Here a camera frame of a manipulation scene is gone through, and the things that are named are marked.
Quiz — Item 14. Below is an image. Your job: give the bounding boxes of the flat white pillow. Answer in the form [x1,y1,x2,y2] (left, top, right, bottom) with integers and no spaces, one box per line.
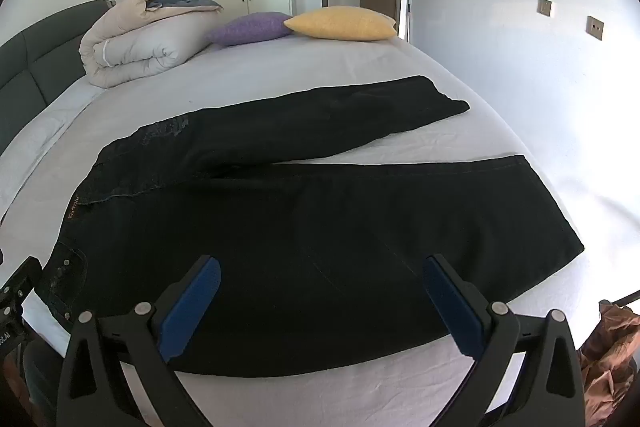
[0,76,107,224]

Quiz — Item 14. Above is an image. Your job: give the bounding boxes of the purple pillow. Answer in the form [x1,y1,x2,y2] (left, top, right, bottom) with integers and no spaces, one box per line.
[206,12,295,48]

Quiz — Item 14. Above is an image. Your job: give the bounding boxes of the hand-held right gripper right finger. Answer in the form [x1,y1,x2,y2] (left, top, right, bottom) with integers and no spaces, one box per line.
[423,254,587,427]

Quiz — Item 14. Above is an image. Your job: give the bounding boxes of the yellow pillow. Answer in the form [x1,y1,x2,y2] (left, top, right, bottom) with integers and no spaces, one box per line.
[283,6,398,42]

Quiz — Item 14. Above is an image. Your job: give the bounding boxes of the grey-green padded headboard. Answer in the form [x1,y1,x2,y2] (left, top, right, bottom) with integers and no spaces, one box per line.
[0,0,117,154]

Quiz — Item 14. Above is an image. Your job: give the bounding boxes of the bed with white sheet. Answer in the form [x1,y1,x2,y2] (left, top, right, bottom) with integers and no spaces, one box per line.
[0,29,607,427]

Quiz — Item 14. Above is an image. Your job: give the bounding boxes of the black pants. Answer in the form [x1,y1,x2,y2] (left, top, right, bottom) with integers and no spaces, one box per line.
[39,75,586,379]

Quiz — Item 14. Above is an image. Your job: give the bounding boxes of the brown crumpled cloth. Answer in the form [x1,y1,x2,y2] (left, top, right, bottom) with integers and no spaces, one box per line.
[576,298,640,427]

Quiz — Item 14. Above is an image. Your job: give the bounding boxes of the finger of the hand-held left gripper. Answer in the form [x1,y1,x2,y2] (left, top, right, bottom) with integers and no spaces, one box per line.
[1,255,45,308]

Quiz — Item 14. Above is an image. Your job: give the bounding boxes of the folded beige duvet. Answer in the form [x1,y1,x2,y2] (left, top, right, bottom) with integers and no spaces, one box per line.
[78,0,225,88]

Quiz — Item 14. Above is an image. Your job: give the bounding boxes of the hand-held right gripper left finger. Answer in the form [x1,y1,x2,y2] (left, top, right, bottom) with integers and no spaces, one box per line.
[56,255,223,427]

